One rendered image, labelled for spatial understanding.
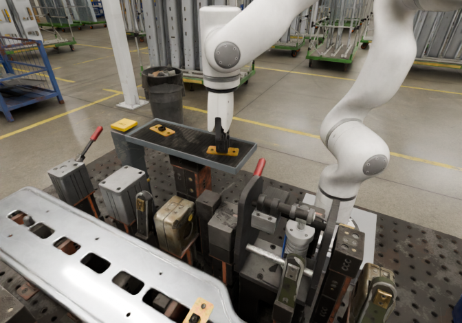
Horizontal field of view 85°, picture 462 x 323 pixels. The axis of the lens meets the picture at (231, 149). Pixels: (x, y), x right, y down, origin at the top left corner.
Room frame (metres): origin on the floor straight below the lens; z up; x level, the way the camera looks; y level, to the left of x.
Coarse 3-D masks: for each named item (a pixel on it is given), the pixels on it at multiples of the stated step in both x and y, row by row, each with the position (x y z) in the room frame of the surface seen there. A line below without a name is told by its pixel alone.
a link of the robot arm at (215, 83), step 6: (204, 78) 0.56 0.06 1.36; (210, 78) 0.54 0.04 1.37; (216, 78) 0.54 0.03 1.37; (222, 78) 0.54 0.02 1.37; (228, 78) 0.54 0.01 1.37; (234, 78) 0.55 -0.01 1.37; (204, 84) 0.56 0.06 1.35; (210, 84) 0.54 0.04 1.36; (216, 84) 0.54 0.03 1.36; (222, 84) 0.54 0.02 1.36; (228, 84) 0.54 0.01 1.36; (234, 84) 0.55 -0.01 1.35
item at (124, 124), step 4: (120, 120) 0.77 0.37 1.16; (124, 120) 0.77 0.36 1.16; (128, 120) 0.77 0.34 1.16; (132, 120) 0.77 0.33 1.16; (112, 124) 0.74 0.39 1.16; (116, 124) 0.74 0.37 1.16; (120, 124) 0.74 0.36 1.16; (124, 124) 0.74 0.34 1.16; (128, 124) 0.74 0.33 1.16; (132, 124) 0.75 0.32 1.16; (136, 124) 0.76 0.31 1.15; (112, 128) 0.74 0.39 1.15; (116, 128) 0.73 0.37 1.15; (120, 128) 0.72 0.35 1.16; (124, 128) 0.72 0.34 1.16; (128, 128) 0.73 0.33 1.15
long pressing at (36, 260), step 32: (32, 192) 0.59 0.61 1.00; (0, 224) 0.47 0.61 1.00; (64, 224) 0.47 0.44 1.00; (96, 224) 0.47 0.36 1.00; (0, 256) 0.37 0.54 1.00; (32, 256) 0.37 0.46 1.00; (64, 256) 0.37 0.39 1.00; (128, 256) 0.37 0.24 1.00; (160, 256) 0.37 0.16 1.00; (64, 288) 0.30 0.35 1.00; (96, 288) 0.30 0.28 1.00; (160, 288) 0.30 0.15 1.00; (192, 288) 0.30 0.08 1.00; (224, 288) 0.29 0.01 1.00; (96, 320) 0.24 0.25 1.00; (128, 320) 0.24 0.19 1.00; (160, 320) 0.24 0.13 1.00; (224, 320) 0.24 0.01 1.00
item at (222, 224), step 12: (228, 204) 0.47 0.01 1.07; (216, 216) 0.42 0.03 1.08; (228, 216) 0.42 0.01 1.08; (216, 228) 0.39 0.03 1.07; (228, 228) 0.39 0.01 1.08; (216, 240) 0.39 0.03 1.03; (228, 240) 0.38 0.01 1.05; (216, 252) 0.39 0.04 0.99; (228, 252) 0.38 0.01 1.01; (216, 264) 0.40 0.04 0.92; (228, 264) 0.38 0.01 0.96; (216, 276) 0.40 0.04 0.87; (228, 276) 0.39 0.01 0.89; (228, 288) 0.38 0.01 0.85
